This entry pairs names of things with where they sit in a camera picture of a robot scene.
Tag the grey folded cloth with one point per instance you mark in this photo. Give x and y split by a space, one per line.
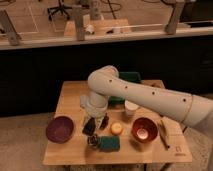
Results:
83 101

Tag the orange-brown bowl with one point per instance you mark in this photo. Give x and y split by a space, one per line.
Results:
144 130

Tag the yellow round candle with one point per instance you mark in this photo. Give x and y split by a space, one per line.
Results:
116 128

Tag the black office chair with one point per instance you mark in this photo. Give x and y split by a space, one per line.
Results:
61 7

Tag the green sponge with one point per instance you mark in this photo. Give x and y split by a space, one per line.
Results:
109 143

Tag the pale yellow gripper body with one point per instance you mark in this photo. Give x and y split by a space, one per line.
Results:
98 121

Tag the metal post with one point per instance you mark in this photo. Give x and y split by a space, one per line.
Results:
8 27
78 20
178 6

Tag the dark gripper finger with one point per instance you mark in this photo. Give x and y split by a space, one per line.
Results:
104 122

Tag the right metal post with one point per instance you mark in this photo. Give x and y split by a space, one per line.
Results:
178 6

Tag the middle metal post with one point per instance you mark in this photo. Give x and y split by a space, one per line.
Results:
78 20

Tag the left metal post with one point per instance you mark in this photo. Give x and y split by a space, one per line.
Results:
8 27

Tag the small metal cup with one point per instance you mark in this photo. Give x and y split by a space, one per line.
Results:
93 141

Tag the purple bowl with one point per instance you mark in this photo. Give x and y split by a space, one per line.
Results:
60 129

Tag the white plastic cup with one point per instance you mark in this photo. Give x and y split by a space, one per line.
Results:
130 108

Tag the green plastic tray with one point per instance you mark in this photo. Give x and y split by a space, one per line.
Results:
133 77

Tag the wooden spoon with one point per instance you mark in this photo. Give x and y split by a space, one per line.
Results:
163 134

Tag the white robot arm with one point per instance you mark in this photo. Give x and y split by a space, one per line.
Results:
191 110

